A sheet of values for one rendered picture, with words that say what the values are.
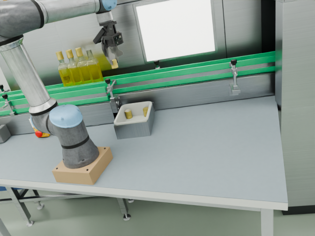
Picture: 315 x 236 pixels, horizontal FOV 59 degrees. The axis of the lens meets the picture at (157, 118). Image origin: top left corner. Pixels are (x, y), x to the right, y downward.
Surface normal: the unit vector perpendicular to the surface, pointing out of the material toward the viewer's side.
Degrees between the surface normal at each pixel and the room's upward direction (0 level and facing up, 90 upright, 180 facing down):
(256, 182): 0
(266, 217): 90
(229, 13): 90
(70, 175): 90
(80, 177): 90
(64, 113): 7
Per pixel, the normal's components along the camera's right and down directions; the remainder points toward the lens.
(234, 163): -0.18, -0.88
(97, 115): -0.09, 0.47
